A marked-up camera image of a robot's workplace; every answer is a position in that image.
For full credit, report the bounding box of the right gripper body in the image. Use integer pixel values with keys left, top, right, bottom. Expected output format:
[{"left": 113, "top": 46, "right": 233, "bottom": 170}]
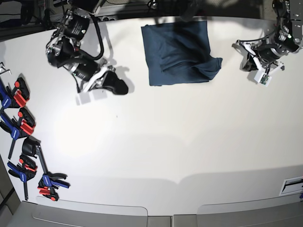
[{"left": 71, "top": 60, "right": 116, "bottom": 93}]

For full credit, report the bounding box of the grey chair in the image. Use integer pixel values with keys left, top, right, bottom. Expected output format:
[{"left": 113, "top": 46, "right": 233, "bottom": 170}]
[
  {"left": 172, "top": 195, "right": 303, "bottom": 227},
  {"left": 9, "top": 196, "right": 172, "bottom": 227}
]

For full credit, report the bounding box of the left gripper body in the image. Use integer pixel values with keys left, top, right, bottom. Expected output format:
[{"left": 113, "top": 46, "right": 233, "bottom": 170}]
[{"left": 232, "top": 39, "right": 285, "bottom": 72}]

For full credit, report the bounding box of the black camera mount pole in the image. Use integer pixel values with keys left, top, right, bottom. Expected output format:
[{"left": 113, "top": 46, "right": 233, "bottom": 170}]
[{"left": 180, "top": 0, "right": 203, "bottom": 22}]

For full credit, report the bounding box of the blue red bar clamp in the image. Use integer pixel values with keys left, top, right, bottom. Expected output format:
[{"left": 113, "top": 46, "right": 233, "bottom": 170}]
[
  {"left": 7, "top": 154, "right": 37, "bottom": 201},
  {"left": 0, "top": 107, "right": 36, "bottom": 160},
  {"left": 0, "top": 77, "right": 30, "bottom": 114}
]

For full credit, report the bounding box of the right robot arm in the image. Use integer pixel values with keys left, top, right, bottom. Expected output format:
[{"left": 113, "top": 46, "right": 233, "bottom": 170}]
[{"left": 45, "top": 0, "right": 129, "bottom": 95}]

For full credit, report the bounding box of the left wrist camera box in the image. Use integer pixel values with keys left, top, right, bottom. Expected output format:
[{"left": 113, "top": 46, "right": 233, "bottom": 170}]
[{"left": 254, "top": 71, "right": 272, "bottom": 87}]

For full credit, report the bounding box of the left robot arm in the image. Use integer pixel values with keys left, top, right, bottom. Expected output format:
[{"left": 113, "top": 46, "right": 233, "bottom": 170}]
[{"left": 236, "top": 0, "right": 303, "bottom": 73}]

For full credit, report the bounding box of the long black bar clamp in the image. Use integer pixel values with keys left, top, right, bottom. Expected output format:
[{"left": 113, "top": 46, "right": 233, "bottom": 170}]
[{"left": 22, "top": 137, "right": 70, "bottom": 201}]

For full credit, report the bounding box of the aluminium frame rail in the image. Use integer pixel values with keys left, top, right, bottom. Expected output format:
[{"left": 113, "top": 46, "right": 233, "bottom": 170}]
[{"left": 47, "top": 6, "right": 119, "bottom": 23}]

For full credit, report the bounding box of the left grey chair back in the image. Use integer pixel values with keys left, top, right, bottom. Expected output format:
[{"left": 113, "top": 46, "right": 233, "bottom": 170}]
[{"left": 9, "top": 196, "right": 172, "bottom": 227}]

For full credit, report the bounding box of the top blue red bar clamp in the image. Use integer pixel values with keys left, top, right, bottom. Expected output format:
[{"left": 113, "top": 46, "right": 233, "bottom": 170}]
[{"left": 0, "top": 77, "right": 30, "bottom": 114}]

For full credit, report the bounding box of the dark blue T-shirt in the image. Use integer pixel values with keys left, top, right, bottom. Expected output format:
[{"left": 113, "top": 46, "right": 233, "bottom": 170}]
[{"left": 141, "top": 21, "right": 223, "bottom": 86}]

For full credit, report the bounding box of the right grey chair back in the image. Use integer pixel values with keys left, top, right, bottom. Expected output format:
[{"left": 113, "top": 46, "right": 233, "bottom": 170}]
[{"left": 172, "top": 195, "right": 303, "bottom": 227}]

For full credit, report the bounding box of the silver metal hook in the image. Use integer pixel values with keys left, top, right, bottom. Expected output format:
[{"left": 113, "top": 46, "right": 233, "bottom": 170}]
[{"left": 0, "top": 62, "right": 11, "bottom": 75}]

